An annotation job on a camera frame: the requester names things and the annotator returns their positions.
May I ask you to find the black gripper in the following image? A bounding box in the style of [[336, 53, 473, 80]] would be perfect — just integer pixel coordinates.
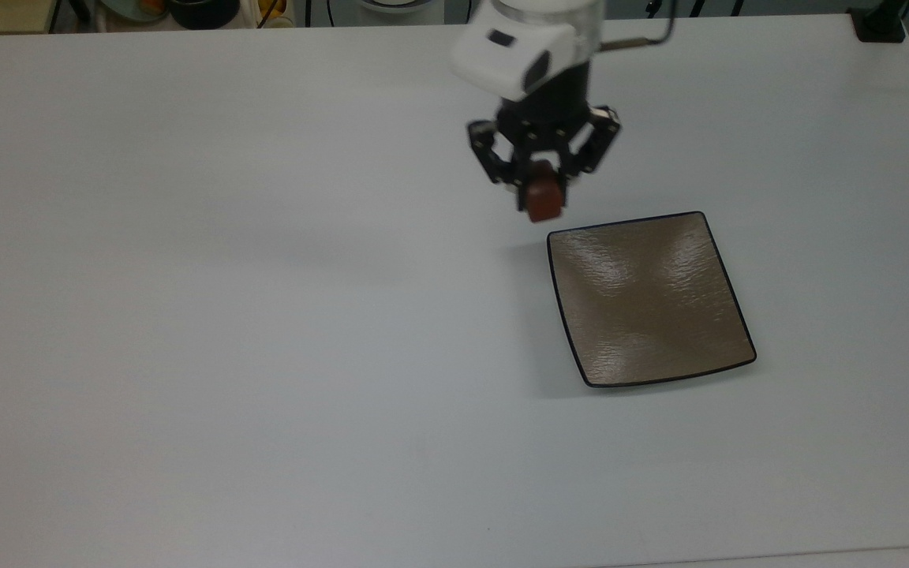
[[466, 58, 623, 213]]

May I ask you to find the brown square ceramic plate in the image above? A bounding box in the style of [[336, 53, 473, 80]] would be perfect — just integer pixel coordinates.
[[546, 211, 758, 389]]

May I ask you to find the black round bowl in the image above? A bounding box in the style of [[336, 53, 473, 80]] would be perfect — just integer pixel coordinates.
[[168, 0, 241, 31]]

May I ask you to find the black pole base block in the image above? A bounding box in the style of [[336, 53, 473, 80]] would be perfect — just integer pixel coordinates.
[[847, 0, 909, 43]]

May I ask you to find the pale green bowl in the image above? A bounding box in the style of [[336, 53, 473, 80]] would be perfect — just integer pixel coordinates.
[[98, 0, 169, 22]]

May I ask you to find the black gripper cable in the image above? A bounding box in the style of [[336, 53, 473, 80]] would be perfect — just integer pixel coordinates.
[[598, 14, 675, 53]]

